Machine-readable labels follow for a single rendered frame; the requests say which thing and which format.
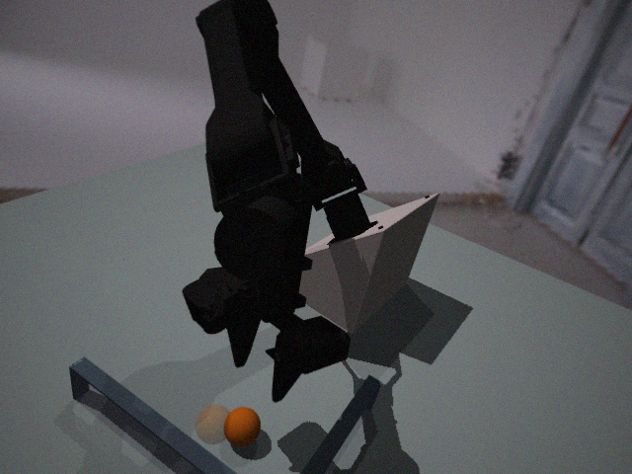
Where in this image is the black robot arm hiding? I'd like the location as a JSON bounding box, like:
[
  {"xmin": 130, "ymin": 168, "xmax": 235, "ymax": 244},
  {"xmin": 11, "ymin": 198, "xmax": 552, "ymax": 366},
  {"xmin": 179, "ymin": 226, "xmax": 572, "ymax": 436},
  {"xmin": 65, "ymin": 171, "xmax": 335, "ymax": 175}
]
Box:
[{"xmin": 183, "ymin": 0, "xmax": 378, "ymax": 334}]

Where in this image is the translucent tan ball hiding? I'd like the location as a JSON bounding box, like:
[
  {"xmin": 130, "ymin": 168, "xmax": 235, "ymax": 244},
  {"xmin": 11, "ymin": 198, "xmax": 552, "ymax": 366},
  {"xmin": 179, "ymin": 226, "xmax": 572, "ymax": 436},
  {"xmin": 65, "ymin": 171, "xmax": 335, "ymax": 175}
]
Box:
[{"xmin": 196, "ymin": 405, "xmax": 230, "ymax": 444}]

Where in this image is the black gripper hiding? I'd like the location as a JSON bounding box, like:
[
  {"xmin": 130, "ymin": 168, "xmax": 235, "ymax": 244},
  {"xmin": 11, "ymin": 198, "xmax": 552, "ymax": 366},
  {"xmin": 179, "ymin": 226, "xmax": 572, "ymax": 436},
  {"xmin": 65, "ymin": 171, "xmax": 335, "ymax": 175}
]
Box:
[{"xmin": 227, "ymin": 251, "xmax": 351, "ymax": 402}]

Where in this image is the brown ball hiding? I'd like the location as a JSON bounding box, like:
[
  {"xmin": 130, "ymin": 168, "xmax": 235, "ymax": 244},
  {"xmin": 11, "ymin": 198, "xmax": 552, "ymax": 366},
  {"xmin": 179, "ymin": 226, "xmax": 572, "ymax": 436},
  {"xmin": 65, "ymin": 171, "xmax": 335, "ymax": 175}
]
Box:
[{"xmin": 227, "ymin": 408, "xmax": 261, "ymax": 446}]

